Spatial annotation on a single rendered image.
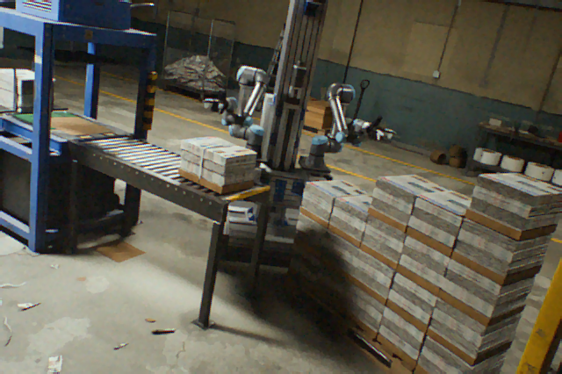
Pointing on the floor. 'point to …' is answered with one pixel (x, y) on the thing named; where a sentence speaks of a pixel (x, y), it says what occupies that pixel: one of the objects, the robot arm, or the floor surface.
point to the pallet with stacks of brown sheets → (319, 117)
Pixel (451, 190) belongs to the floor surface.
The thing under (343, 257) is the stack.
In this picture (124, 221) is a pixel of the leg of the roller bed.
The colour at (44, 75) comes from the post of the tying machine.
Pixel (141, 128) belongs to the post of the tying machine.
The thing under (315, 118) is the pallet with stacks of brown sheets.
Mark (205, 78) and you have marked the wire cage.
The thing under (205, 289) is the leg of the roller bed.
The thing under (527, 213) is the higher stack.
